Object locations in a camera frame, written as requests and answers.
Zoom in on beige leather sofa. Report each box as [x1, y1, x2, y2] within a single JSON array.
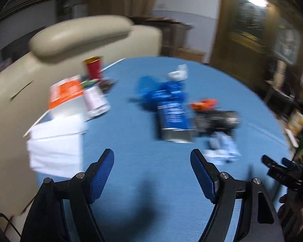
[[0, 15, 162, 232]]

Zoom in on cardboard box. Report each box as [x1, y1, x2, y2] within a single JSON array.
[[176, 47, 205, 62]]

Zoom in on yellow printed box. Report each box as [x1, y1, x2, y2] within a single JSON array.
[[287, 110, 303, 135]]

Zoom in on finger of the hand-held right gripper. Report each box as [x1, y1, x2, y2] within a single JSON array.
[[262, 155, 303, 182], [281, 158, 299, 169]]

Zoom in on dark wall panel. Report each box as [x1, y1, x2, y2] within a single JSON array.
[[0, 26, 46, 64]]

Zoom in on orange and white carton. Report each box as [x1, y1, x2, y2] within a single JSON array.
[[47, 76, 85, 118]]

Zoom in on red paper cup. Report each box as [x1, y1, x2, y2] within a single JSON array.
[[84, 57, 103, 81]]

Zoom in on orange wrapper with red ribbon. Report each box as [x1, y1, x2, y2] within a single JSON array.
[[190, 99, 219, 113]]

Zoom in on wooden double door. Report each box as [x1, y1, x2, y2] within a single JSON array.
[[209, 0, 303, 99]]

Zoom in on green snack packets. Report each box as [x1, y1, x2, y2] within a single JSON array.
[[80, 74, 99, 87]]

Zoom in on pale blue and white packet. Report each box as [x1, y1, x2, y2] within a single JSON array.
[[204, 133, 242, 163]]

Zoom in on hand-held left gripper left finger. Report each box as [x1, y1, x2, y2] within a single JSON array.
[[21, 148, 115, 242]]

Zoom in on blue drink carton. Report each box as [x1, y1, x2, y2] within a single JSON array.
[[155, 81, 199, 143]]

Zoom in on thin white stick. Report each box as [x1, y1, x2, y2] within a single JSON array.
[[23, 58, 127, 137]]

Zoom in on white paper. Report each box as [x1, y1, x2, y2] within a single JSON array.
[[167, 64, 189, 82]]

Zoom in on blue wrapper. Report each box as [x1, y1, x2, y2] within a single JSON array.
[[136, 75, 167, 110]]

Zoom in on white can with red label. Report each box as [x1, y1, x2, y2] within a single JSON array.
[[83, 84, 111, 118]]

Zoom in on black metal chair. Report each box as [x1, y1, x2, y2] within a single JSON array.
[[265, 60, 296, 113]]

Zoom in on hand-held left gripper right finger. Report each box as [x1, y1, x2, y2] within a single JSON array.
[[190, 149, 286, 242]]

